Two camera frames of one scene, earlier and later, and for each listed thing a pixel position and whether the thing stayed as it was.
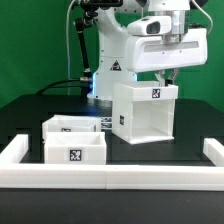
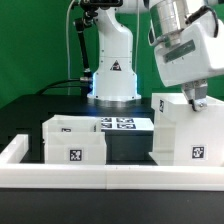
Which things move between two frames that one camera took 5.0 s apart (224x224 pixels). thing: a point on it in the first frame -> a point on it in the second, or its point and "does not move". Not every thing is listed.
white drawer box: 63,123 does not move
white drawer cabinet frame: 143,111 -> 184,136
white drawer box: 75,148 does not move
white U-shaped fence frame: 15,173 does not move
